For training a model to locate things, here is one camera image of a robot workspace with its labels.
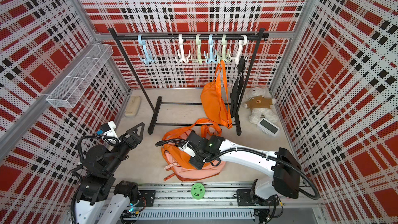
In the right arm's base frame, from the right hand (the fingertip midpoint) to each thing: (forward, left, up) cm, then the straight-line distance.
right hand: (198, 159), depth 75 cm
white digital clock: (+22, -43, -8) cm, 49 cm away
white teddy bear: (+39, -40, -4) cm, 56 cm away
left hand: (+9, +23, +18) cm, 30 cm away
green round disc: (-13, 0, -7) cm, 15 cm away
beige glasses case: (+40, +48, -8) cm, 64 cm away
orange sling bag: (-2, +8, +24) cm, 26 cm away
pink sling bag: (-6, +7, -4) cm, 10 cm away
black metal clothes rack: (+29, +31, -11) cm, 44 cm away
